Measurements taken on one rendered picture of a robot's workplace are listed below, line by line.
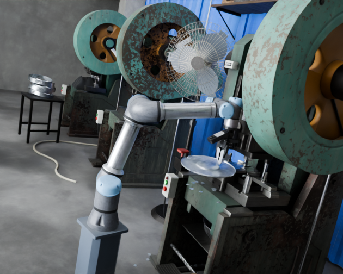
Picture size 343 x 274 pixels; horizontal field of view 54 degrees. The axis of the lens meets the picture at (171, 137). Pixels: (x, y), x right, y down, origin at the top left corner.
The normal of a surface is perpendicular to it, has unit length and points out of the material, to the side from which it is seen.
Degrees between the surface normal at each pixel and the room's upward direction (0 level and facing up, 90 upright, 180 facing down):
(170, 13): 90
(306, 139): 90
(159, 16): 90
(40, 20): 90
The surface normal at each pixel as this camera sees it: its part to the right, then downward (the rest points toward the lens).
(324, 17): 0.44, 0.28
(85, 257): -0.73, 0.01
